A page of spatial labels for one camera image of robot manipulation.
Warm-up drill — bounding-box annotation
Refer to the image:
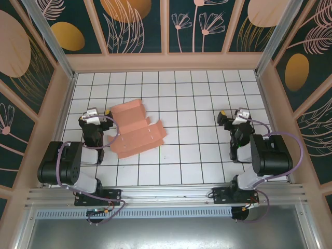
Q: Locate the pink paper box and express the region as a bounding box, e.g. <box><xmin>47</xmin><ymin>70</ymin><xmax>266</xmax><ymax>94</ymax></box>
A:
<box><xmin>106</xmin><ymin>99</ymin><xmax>168</xmax><ymax>159</ymax></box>

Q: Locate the black base plate right arm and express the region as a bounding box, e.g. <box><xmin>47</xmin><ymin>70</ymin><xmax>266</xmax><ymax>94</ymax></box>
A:
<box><xmin>212</xmin><ymin>187</ymin><xmax>260</xmax><ymax>205</ymax></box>

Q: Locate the black base plate left arm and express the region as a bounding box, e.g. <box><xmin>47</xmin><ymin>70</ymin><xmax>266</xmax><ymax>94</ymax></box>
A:
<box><xmin>74</xmin><ymin>189</ymin><xmax>122</xmax><ymax>207</ymax></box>

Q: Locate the grey metal sheet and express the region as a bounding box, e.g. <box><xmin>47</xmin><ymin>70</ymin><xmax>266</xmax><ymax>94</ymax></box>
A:
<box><xmin>18</xmin><ymin>204</ymin><xmax>319</xmax><ymax>249</ymax></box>

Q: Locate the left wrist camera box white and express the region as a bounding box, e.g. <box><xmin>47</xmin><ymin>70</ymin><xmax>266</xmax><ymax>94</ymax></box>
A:
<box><xmin>81</xmin><ymin>108</ymin><xmax>101</xmax><ymax>125</ymax></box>

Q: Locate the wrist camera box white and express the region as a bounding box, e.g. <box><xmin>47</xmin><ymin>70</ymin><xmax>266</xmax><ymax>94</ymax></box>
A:
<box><xmin>81</xmin><ymin>108</ymin><xmax>101</xmax><ymax>125</ymax></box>
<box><xmin>232</xmin><ymin>108</ymin><xmax>251</xmax><ymax>125</ymax></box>

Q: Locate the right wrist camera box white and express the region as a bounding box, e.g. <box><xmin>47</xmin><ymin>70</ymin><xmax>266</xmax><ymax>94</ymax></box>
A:
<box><xmin>232</xmin><ymin>108</ymin><xmax>251</xmax><ymax>125</ymax></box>

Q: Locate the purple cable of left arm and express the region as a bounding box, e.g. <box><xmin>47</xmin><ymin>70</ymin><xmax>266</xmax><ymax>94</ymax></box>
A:
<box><xmin>56</xmin><ymin>116</ymin><xmax>127</xmax><ymax>226</ymax></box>

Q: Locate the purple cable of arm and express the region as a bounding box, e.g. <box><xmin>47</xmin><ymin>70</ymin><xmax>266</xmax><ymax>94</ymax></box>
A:
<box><xmin>234</xmin><ymin>116</ymin><xmax>305</xmax><ymax>224</ymax></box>
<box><xmin>56</xmin><ymin>116</ymin><xmax>127</xmax><ymax>226</ymax></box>

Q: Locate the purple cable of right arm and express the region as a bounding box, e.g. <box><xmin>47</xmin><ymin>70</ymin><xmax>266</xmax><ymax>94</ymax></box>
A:
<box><xmin>234</xmin><ymin>116</ymin><xmax>305</xmax><ymax>224</ymax></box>

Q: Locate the aluminium corner post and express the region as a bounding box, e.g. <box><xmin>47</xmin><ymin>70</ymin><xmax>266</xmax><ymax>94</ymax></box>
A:
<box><xmin>22</xmin><ymin>0</ymin><xmax>78</xmax><ymax>80</ymax></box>
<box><xmin>254</xmin><ymin>0</ymin><xmax>299</xmax><ymax>76</ymax></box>

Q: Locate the aluminium mounting rail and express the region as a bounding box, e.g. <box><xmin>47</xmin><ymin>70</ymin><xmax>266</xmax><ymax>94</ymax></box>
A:
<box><xmin>24</xmin><ymin>184</ymin><xmax>309</xmax><ymax>209</ymax></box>

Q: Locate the slotted grey cable duct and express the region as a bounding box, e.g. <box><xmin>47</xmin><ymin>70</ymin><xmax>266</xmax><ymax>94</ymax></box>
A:
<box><xmin>36</xmin><ymin>207</ymin><xmax>234</xmax><ymax>219</ymax></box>

